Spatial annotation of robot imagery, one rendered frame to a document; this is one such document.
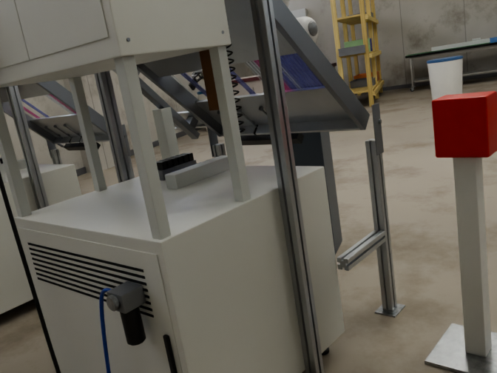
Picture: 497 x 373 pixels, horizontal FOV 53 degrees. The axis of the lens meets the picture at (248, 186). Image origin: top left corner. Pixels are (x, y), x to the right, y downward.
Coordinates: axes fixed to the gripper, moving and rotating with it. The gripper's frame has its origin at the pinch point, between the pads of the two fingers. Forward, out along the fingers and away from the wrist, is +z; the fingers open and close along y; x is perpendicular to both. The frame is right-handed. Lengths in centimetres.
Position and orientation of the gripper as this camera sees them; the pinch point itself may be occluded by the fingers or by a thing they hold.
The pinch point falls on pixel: (200, 85)
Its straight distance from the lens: 196.9
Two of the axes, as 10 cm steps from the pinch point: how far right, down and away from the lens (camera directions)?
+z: -3.9, 8.2, -4.3
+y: 8.0, 0.7, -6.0
